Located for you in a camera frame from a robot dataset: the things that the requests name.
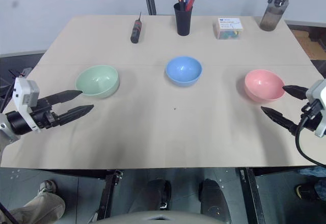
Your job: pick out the clear box of coloured clips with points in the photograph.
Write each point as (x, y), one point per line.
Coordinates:
(229, 29)

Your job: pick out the blue bowl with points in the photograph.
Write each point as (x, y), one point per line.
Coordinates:
(184, 70)

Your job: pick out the black table leg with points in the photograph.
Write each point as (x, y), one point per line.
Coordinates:
(108, 193)
(252, 196)

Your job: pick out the dark translucent water bottle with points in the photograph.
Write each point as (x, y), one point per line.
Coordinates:
(273, 12)

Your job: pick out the grey sneaker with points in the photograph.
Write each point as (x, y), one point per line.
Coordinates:
(47, 187)

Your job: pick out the person's khaki trouser leg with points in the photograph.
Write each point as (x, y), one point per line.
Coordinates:
(38, 208)

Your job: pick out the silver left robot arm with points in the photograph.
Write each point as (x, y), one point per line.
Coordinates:
(7, 132)

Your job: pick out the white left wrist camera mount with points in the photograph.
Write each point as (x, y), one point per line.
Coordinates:
(24, 91)

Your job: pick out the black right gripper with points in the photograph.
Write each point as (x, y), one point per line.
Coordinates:
(312, 118)

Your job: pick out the red pen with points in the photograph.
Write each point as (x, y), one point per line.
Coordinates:
(189, 3)

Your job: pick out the black and yellow shoe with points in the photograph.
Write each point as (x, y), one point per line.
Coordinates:
(307, 191)

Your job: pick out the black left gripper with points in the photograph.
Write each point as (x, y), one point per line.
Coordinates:
(44, 115)

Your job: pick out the black pen cup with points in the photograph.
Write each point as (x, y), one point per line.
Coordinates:
(183, 20)

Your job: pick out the red bowl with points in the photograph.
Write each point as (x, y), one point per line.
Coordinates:
(262, 84)

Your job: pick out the grey robot torso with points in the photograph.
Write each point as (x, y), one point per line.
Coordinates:
(158, 218)

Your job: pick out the black screwdriver with red band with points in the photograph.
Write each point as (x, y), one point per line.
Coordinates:
(136, 31)

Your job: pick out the green bowl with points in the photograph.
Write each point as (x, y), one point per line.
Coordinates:
(102, 81)

